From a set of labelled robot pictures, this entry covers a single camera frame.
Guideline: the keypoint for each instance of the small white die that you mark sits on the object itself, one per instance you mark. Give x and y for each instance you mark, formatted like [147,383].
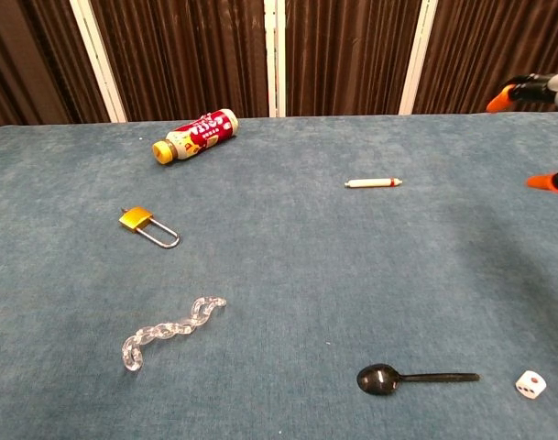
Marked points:
[530,384]

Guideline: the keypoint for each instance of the brass padlock long shackle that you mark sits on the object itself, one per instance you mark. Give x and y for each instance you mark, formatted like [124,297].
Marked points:
[138,220]

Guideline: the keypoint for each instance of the red label drink bottle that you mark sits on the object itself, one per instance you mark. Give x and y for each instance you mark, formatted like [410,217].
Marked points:
[200,133]

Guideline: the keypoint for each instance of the white sausage stick red ends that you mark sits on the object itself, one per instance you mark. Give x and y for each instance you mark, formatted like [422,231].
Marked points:
[372,183]

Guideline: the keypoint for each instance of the black plastic spoon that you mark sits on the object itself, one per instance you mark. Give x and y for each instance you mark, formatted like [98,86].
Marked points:
[379,379]

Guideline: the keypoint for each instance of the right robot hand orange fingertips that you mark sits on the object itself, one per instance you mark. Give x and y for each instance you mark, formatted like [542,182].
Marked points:
[542,88]

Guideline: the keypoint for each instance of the brown pleated curtain panel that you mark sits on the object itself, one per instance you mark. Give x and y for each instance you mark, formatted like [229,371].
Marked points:
[347,55]
[480,50]
[26,64]
[182,55]

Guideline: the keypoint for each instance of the white screen frame post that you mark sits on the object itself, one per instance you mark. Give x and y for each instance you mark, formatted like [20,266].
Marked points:
[275,57]
[100,59]
[417,57]

